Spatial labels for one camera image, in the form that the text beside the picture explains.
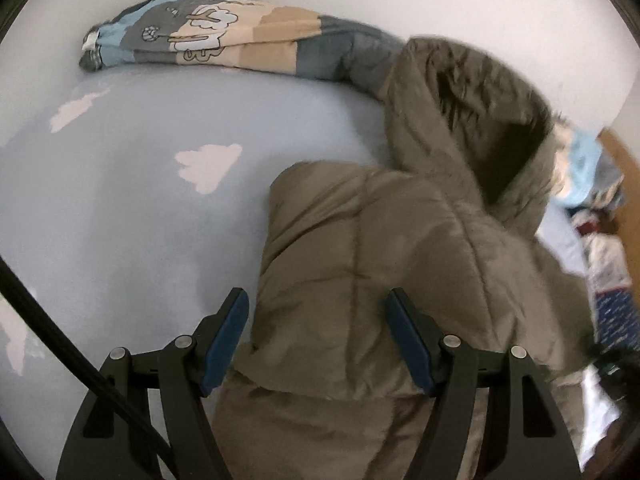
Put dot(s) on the light blue cloud bed sheet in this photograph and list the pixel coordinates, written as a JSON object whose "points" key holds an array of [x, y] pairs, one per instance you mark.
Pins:
{"points": [[150, 210]]}

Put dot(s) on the red and white cloth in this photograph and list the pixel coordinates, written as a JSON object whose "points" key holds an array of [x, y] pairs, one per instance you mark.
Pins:
{"points": [[592, 222]]}

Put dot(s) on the wooden bed board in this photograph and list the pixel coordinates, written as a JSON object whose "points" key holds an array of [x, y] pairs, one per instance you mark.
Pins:
{"points": [[625, 160]]}

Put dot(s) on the olive quilted hooded jacket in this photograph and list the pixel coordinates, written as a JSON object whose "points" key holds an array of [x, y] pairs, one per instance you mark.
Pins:
{"points": [[350, 235]]}

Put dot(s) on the navy dotted cloth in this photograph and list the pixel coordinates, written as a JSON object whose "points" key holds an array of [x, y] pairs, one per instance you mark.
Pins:
{"points": [[617, 317]]}

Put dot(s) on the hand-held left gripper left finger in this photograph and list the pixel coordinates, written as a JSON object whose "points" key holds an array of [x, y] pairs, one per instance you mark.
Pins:
{"points": [[226, 340]]}

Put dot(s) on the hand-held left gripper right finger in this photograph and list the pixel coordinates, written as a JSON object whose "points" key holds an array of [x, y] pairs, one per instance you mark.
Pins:
{"points": [[407, 345]]}

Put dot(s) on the rolled patchwork cartoon quilt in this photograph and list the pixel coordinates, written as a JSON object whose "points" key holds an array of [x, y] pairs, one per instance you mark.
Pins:
{"points": [[250, 35]]}

